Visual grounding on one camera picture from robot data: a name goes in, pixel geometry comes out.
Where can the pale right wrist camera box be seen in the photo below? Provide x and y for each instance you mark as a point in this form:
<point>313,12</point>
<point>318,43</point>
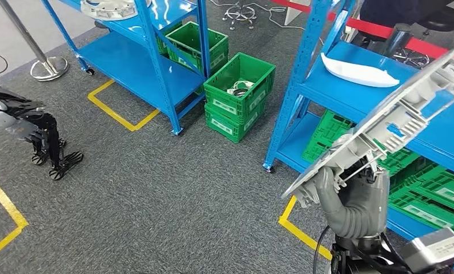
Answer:
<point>434,249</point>

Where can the silver wheel hubcap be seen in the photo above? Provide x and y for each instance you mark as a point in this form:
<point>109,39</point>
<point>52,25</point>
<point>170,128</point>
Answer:
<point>397,121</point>
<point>109,11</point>

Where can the black barrier stanchion post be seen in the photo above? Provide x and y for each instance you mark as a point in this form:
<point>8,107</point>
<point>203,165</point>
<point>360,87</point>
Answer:
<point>397,38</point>

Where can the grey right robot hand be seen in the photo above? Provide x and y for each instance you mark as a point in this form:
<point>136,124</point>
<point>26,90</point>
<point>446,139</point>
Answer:
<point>381,196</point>

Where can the red barrier tape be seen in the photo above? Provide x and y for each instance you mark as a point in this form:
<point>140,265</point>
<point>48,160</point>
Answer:
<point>366,28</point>

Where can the person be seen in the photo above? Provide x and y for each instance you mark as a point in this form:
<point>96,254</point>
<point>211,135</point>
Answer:
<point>393,11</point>

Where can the blue metal shelf rack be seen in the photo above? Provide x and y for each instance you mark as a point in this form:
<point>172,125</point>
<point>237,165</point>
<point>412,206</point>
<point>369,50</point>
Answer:
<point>344,99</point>
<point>136,68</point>

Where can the white curved plastic part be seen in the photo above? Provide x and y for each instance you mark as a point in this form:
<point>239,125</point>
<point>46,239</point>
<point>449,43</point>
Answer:
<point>359,72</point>

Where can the black stool chrome base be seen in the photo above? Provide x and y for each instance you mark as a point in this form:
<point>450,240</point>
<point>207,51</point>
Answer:
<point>442,21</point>
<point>240,13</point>

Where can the chrome barrier stanchion post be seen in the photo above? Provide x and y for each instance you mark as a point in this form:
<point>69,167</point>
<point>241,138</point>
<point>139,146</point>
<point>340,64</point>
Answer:
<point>49,69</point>

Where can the white desk panel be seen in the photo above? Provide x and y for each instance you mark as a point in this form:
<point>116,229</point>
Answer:
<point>295,11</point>

